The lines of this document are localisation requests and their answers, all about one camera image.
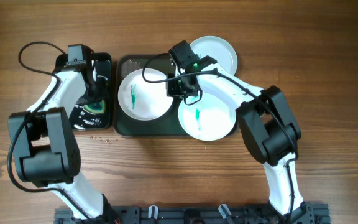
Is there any white plate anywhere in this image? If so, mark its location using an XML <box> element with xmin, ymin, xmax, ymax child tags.
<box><xmin>190</xmin><ymin>36</ymin><xmax>238</xmax><ymax>76</ymax></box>
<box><xmin>117</xmin><ymin>69</ymin><xmax>173</xmax><ymax>121</ymax></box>
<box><xmin>178</xmin><ymin>93</ymin><xmax>236</xmax><ymax>141</ymax></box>

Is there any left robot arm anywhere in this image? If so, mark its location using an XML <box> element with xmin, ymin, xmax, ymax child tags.
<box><xmin>7</xmin><ymin>54</ymin><xmax>120</xmax><ymax>223</ymax></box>

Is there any small black water tray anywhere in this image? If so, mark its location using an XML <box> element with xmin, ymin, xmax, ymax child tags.
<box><xmin>54</xmin><ymin>53</ymin><xmax>112</xmax><ymax>131</ymax></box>

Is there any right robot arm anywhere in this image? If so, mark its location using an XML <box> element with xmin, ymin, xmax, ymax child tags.
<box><xmin>166</xmin><ymin>63</ymin><xmax>303</xmax><ymax>222</ymax></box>

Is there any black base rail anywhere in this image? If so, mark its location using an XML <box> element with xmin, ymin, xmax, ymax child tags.
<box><xmin>53</xmin><ymin>202</ymin><xmax>331</xmax><ymax>224</ymax></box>

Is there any yellow green sponge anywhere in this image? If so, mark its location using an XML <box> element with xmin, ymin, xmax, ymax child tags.
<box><xmin>83</xmin><ymin>100</ymin><xmax>106</xmax><ymax>114</ymax></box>

